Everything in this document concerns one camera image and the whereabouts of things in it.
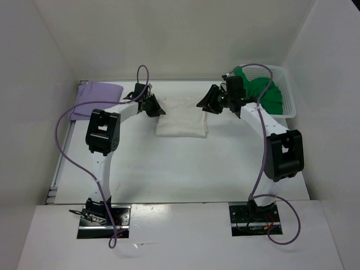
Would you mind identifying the purple t shirt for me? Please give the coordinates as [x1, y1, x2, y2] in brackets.
[69, 81, 123, 121]

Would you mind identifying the white plastic basket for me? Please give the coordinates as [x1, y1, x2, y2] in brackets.
[242, 65, 296, 119]

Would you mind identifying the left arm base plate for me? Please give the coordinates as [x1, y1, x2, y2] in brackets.
[73, 205, 131, 239]

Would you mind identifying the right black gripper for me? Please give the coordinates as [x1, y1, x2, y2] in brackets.
[196, 84, 233, 115]

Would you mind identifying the green t shirt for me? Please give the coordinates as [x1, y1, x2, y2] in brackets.
[234, 68, 283, 115]

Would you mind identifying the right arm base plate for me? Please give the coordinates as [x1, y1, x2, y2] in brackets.
[229, 202, 283, 236]

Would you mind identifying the white t shirt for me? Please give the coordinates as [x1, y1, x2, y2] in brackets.
[156, 97, 208, 138]

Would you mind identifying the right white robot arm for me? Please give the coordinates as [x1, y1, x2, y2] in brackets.
[197, 76, 304, 221]

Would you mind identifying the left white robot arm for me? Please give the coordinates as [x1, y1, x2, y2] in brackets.
[85, 83, 165, 225]

